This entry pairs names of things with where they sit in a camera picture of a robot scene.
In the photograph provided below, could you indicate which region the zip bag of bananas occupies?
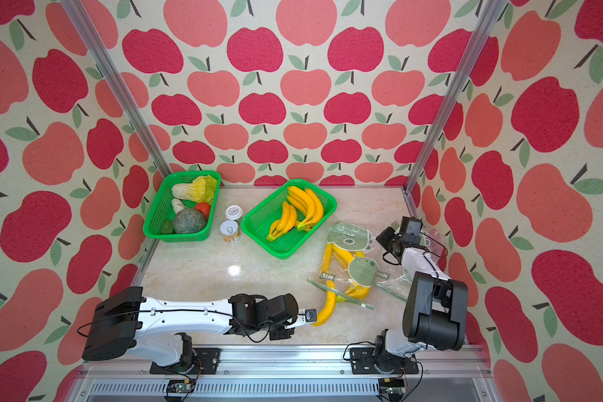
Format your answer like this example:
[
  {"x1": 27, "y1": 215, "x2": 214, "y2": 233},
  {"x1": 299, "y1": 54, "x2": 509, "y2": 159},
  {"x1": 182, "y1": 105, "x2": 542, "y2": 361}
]
[
  {"x1": 308, "y1": 222, "x2": 379, "y2": 309},
  {"x1": 375, "y1": 229, "x2": 450, "y2": 302}
]

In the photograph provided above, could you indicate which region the yellow banana bunch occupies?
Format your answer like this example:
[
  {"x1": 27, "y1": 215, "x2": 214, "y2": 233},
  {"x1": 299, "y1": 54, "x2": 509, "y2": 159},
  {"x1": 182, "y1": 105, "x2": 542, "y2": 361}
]
[{"x1": 287, "y1": 186, "x2": 324, "y2": 231}]

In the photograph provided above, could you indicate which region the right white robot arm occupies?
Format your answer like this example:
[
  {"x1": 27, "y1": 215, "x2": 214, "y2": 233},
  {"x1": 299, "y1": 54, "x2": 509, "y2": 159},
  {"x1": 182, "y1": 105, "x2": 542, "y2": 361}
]
[{"x1": 373, "y1": 226, "x2": 468, "y2": 374}]

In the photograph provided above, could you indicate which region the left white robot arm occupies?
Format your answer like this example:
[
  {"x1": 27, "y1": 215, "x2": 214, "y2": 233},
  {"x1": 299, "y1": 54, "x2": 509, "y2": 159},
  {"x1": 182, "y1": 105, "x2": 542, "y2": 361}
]
[{"x1": 82, "y1": 286, "x2": 318, "y2": 374}]

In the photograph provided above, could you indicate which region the empty green plastic basket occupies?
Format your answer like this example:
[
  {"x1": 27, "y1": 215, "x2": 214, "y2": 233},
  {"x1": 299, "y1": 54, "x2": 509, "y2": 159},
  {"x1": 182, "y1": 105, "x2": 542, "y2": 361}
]
[{"x1": 241, "y1": 179, "x2": 338, "y2": 260}]

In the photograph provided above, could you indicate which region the pull-tab tin can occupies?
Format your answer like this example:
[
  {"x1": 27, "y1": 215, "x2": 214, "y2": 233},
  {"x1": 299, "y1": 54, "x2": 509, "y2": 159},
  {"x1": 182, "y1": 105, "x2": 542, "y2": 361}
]
[{"x1": 219, "y1": 219, "x2": 241, "y2": 243}]

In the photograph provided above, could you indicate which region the white lidded cup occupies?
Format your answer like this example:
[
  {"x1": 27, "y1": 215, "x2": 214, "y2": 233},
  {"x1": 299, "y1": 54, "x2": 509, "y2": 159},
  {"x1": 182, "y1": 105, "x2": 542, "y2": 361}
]
[{"x1": 225, "y1": 204, "x2": 244, "y2": 222}]

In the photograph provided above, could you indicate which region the red tomato toy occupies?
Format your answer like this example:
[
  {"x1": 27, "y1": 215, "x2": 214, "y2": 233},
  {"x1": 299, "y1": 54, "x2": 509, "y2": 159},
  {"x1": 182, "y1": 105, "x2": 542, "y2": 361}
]
[{"x1": 194, "y1": 202, "x2": 211, "y2": 219}]

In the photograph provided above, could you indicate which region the green netted melon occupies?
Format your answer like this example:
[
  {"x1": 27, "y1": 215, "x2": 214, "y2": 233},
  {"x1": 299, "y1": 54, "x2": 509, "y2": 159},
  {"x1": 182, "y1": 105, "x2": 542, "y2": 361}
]
[{"x1": 173, "y1": 209, "x2": 207, "y2": 235}]

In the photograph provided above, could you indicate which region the green basket with vegetables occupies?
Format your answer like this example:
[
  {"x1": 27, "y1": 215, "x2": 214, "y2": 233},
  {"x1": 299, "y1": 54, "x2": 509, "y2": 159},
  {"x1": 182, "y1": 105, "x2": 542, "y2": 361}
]
[{"x1": 143, "y1": 171, "x2": 221, "y2": 242}]

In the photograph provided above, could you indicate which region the green pepper toy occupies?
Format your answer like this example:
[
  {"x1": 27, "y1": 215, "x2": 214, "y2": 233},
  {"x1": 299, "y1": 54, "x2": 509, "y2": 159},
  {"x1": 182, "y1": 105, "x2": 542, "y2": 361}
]
[{"x1": 161, "y1": 219, "x2": 174, "y2": 235}]

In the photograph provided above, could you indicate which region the napa cabbage toy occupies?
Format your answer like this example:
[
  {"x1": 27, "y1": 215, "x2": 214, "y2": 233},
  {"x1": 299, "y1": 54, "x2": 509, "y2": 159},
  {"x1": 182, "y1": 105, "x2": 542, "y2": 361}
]
[{"x1": 172, "y1": 175, "x2": 218, "y2": 204}]

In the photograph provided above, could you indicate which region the white mushroom toy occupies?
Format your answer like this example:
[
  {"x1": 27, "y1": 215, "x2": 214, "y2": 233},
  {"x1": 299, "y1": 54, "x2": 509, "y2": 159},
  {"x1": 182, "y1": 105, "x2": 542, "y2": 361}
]
[{"x1": 171, "y1": 199, "x2": 187, "y2": 214}]

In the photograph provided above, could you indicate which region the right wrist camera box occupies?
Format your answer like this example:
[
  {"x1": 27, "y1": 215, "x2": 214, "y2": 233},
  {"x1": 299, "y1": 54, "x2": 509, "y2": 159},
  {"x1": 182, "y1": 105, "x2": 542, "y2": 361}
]
[{"x1": 399, "y1": 216, "x2": 423, "y2": 248}]

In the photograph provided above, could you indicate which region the front aluminium rail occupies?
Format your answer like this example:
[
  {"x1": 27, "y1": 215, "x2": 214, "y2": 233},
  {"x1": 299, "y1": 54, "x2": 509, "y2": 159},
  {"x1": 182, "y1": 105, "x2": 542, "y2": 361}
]
[{"x1": 67, "y1": 345, "x2": 502, "y2": 401}]

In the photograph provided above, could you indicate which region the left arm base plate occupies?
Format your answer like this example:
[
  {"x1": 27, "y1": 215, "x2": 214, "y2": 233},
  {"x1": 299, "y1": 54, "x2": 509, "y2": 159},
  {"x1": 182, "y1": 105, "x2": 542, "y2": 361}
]
[{"x1": 149, "y1": 348, "x2": 221, "y2": 376}]

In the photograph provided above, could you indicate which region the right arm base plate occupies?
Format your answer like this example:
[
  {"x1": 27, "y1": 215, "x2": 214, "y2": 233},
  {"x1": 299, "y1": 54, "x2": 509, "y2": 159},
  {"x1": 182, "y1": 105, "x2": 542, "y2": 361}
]
[{"x1": 342, "y1": 343, "x2": 420, "y2": 376}]

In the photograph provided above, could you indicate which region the right aluminium frame post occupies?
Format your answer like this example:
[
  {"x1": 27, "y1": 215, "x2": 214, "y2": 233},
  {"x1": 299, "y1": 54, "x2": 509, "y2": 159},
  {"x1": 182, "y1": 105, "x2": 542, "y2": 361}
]
[{"x1": 402, "y1": 0, "x2": 508, "y2": 200}]

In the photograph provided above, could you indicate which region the aluminium frame post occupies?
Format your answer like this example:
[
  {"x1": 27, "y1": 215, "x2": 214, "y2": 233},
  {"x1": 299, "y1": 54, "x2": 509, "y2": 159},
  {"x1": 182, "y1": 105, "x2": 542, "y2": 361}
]
[
  {"x1": 60, "y1": 0, "x2": 173, "y2": 177},
  {"x1": 402, "y1": 0, "x2": 508, "y2": 200}
]

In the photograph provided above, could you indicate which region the left aluminium frame post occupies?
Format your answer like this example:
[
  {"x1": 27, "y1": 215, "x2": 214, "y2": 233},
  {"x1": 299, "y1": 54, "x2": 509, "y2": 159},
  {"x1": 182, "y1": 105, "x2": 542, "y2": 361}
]
[{"x1": 60, "y1": 0, "x2": 173, "y2": 177}]

